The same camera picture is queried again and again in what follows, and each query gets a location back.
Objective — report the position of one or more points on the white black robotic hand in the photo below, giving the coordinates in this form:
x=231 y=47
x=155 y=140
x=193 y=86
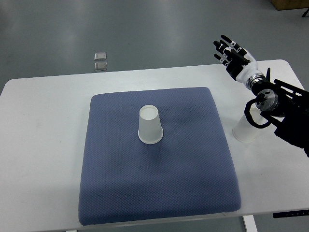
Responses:
x=238 y=61

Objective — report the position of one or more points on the white paper cup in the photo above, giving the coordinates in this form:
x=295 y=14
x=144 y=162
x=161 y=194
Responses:
x=243 y=131
x=150 y=130

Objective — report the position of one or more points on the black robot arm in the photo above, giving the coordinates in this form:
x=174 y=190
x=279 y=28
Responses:
x=282 y=105

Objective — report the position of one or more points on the brown cardboard box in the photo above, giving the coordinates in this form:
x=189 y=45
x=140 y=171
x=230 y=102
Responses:
x=290 y=4

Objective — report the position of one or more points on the black tripod leg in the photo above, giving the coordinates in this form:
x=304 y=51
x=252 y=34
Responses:
x=305 y=13

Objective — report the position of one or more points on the blue grey cushion mat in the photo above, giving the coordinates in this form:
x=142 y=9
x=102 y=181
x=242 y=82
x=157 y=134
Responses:
x=188 y=172

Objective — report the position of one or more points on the lower metal floor plate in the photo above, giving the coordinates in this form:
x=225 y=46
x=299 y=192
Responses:
x=100 y=66

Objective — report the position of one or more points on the metal floor plate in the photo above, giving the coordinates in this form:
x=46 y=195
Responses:
x=100 y=56
x=100 y=66

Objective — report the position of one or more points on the upper metal floor plate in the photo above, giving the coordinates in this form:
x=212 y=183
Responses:
x=100 y=56

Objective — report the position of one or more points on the black table control panel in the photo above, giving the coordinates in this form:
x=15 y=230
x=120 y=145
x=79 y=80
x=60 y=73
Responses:
x=290 y=214

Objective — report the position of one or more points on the white table leg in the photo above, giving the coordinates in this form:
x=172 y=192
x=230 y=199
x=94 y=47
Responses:
x=249 y=223

